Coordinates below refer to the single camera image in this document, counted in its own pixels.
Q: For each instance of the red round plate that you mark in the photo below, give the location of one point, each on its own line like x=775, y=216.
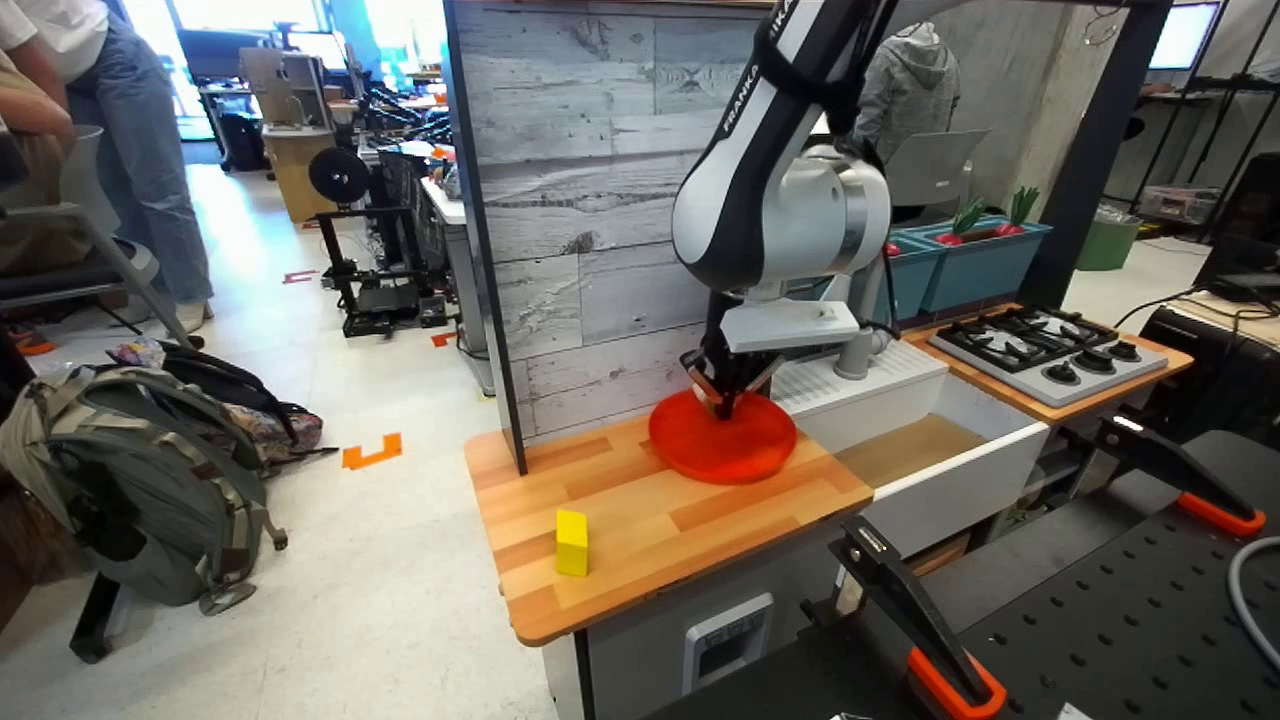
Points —
x=724, y=458

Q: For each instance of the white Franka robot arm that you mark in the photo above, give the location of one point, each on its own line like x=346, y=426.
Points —
x=782, y=201

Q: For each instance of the orange floor bracket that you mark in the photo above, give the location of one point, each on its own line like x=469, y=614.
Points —
x=375, y=453

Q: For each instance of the grey toy faucet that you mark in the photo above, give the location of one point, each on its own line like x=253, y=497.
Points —
x=861, y=353

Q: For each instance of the large blue storage bin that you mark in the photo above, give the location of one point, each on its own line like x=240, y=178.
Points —
x=994, y=274

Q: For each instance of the person in grey hoodie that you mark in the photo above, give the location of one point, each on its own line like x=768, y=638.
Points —
x=913, y=80

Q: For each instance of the yellow wooden block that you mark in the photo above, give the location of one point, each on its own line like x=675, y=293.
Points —
x=573, y=546

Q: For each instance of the grey black backpack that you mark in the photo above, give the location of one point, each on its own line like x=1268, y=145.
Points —
x=147, y=482

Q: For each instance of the grey laptop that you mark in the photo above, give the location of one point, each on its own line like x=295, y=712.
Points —
x=932, y=166

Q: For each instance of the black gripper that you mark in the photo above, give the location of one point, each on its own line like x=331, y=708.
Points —
x=722, y=361

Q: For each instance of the grey folding chair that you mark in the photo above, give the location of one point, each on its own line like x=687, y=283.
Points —
x=92, y=254

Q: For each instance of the black machine on stand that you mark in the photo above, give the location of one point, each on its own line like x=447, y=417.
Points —
x=383, y=265

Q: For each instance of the grey wood wall panel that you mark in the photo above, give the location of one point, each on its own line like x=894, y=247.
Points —
x=585, y=201

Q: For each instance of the orange black bar clamp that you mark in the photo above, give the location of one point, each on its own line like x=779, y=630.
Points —
x=923, y=621
x=1182, y=479

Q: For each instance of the black kitchen frame post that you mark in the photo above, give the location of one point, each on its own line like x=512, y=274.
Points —
x=1097, y=160

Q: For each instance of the grey toy stove top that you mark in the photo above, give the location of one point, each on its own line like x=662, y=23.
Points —
x=1041, y=357

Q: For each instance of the small blue storage bin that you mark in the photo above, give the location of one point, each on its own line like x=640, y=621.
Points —
x=904, y=283

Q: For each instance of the green storage bin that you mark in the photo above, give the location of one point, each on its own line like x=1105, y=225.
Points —
x=1105, y=247

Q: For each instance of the green toy vegetable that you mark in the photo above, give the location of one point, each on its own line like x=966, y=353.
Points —
x=1026, y=207

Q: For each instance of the white toy sink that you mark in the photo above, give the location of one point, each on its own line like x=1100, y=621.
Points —
x=881, y=403

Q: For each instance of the person in blue jeans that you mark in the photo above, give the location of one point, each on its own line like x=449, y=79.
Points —
x=133, y=160

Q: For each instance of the black perforated mounting board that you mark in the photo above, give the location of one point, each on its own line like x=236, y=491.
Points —
x=1133, y=630

